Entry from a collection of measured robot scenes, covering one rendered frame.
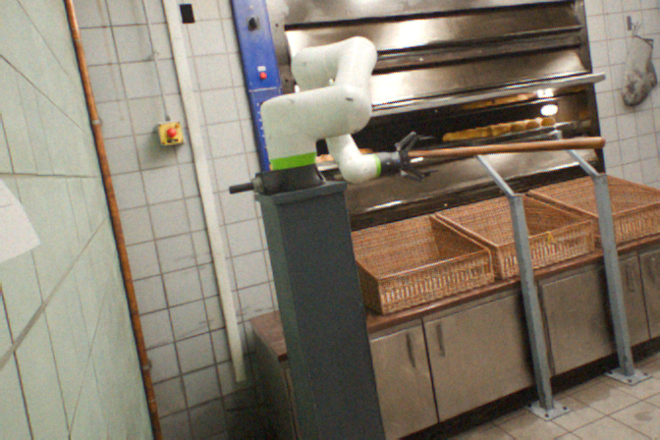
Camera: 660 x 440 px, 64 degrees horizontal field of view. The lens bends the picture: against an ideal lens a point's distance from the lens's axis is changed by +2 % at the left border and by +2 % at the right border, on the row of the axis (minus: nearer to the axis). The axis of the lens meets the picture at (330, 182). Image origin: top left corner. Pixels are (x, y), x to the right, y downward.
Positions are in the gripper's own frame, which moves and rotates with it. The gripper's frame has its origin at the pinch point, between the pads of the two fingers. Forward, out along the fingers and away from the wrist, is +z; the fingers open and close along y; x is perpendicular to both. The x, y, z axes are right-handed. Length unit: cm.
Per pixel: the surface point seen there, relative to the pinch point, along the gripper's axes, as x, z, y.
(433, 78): -55, 44, -36
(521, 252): 5, 33, 48
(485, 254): -4, 22, 48
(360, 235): -51, -14, 36
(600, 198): 5, 81, 34
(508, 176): -51, 80, 23
